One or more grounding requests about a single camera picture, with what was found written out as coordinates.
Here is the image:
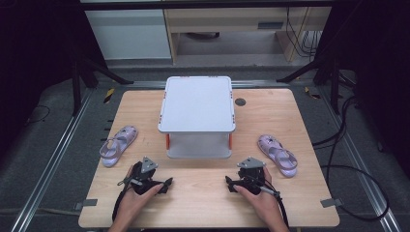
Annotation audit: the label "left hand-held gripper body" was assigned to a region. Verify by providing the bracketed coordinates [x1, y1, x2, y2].
[130, 156, 166, 196]

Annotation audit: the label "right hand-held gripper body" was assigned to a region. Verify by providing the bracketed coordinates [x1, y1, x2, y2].
[236, 156, 269, 196]

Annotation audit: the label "purple child sandal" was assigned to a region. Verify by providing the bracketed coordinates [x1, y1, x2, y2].
[99, 125, 139, 168]
[256, 133, 299, 179]

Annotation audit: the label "white shoe storage box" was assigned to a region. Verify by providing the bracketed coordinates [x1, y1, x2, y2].
[157, 75, 237, 160]

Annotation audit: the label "person's left hand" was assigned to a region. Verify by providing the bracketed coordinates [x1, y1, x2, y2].
[119, 164, 164, 224]

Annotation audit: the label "person's right hand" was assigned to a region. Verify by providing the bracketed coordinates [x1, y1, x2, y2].
[233, 167, 284, 227]

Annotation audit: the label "yellow black tape strip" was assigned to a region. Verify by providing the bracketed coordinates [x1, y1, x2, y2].
[102, 88, 116, 104]
[304, 86, 322, 100]

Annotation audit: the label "black tripod stand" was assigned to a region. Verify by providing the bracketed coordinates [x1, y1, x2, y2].
[276, 47, 357, 116]
[71, 47, 135, 117]

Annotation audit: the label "white cabinet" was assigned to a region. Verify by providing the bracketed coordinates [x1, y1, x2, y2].
[84, 9, 172, 61]

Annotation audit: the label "left hand-held gripper cable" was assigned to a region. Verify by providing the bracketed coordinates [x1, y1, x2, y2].
[111, 176, 143, 223]

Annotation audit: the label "hand-held gripper cable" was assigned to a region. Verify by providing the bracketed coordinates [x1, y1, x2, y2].
[254, 175, 290, 230]
[111, 176, 143, 223]

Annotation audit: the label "right hand-held gripper cable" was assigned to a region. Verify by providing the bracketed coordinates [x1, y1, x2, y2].
[254, 175, 290, 230]

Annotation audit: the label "grey table bracket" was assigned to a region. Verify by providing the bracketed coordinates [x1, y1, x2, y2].
[320, 197, 344, 209]
[73, 198, 99, 212]

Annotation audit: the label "black floor cables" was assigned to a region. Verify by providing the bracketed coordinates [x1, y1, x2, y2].
[311, 96, 392, 222]

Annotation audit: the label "aluminium floor rail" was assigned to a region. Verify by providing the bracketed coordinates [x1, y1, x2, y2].
[125, 79, 292, 90]
[316, 88, 403, 232]
[10, 89, 95, 232]

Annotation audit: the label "thin black floor cable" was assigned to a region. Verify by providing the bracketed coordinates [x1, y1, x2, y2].
[24, 104, 51, 126]

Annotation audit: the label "hanging black desk cables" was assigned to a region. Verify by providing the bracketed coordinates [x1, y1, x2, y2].
[285, 7, 324, 60]

